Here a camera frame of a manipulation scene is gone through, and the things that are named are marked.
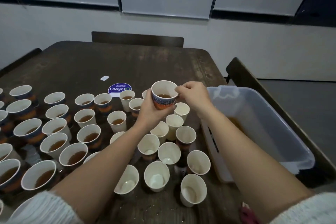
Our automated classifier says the round blue sticker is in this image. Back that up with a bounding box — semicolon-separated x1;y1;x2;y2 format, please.
107;82;132;97

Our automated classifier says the dark wooden chair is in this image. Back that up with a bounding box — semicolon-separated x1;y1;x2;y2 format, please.
91;31;185;48
226;57;336;180

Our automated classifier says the person's left forearm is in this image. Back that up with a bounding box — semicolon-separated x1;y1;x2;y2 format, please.
5;121;148;224

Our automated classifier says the dark red cloth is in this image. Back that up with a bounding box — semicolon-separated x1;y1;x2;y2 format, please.
239;203;260;224

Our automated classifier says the group of paper cups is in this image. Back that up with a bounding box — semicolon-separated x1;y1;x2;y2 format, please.
0;85;211;217

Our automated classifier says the clear plastic storage bin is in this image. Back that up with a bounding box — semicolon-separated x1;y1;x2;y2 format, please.
201;86;316;183

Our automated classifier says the orange blue patterned paper cup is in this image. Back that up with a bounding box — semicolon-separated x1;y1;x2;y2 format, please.
151;80;179;111

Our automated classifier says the dark wooden table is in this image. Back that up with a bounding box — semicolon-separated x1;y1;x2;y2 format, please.
0;41;247;224

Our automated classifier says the white paper cup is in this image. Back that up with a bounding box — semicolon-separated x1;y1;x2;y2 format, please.
165;114;184;140
174;102;190;123

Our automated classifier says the person's left hand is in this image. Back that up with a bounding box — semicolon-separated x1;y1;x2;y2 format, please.
132;89;176;132

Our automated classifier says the person's right hand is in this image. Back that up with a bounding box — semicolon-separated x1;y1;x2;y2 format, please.
175;81;215;117

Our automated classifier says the person's right forearm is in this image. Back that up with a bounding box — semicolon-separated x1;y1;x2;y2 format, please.
202;107;336;224

